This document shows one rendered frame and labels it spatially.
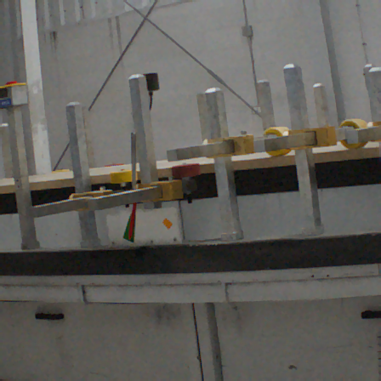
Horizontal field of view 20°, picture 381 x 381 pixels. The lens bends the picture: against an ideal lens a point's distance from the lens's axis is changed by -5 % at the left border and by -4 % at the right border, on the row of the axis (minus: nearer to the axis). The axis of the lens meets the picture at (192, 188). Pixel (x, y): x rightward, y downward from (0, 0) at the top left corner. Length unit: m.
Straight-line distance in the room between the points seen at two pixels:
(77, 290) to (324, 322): 0.76
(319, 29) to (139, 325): 7.43
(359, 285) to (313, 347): 0.43
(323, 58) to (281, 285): 7.85
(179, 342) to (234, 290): 0.49
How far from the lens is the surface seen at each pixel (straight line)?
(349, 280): 2.81
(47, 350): 3.83
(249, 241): 2.89
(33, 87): 4.68
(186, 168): 3.13
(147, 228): 3.10
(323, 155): 3.00
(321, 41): 10.68
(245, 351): 3.30
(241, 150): 2.89
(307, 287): 2.88
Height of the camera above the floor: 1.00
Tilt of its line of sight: 3 degrees down
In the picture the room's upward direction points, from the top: 7 degrees counter-clockwise
